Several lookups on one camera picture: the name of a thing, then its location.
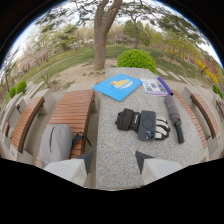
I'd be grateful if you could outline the grey backpack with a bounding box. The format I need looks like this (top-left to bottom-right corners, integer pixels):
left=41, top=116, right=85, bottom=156
left=39, top=123, right=93, bottom=168

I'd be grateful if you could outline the stone table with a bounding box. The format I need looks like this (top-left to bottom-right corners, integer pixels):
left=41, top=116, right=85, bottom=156
left=95, top=67, right=206, bottom=191

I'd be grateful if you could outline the black and white striped glove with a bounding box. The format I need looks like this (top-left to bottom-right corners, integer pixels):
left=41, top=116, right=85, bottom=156
left=154, top=116, right=172, bottom=141

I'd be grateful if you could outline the dark blue smartphone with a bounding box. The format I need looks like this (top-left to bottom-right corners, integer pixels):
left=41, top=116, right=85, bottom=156
left=137, top=110, right=157, bottom=142

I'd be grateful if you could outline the wooden slat bench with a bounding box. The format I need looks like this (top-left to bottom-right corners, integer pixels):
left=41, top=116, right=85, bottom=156
left=190, top=92, right=220, bottom=139
left=35, top=88, right=96, bottom=169
left=172, top=89, right=208, bottom=150
left=3, top=96, right=46, bottom=154

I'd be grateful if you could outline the grey folded umbrella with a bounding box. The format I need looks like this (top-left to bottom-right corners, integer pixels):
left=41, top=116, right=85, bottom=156
left=163, top=95, right=186, bottom=145

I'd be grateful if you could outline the black pouch bag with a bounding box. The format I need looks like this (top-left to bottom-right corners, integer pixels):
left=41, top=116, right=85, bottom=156
left=114, top=108, right=142, bottom=134

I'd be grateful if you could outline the printed brochure with purple edge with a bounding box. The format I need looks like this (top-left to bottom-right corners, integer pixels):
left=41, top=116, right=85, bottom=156
left=140, top=76, right=174, bottom=97

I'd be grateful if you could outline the blue mat with duck print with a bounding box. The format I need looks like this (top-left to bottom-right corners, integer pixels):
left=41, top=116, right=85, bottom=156
left=92, top=73, right=144, bottom=102

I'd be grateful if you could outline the small round green shrub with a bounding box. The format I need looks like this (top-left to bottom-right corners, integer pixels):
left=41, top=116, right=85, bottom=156
left=15, top=80, right=28, bottom=95
left=8, top=86, right=17, bottom=99

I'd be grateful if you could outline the round green bush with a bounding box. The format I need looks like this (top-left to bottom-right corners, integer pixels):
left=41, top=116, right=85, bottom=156
left=116, top=48, right=157, bottom=74

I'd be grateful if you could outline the large tree trunk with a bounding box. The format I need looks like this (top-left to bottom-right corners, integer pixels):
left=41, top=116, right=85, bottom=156
left=92, top=0, right=124, bottom=71

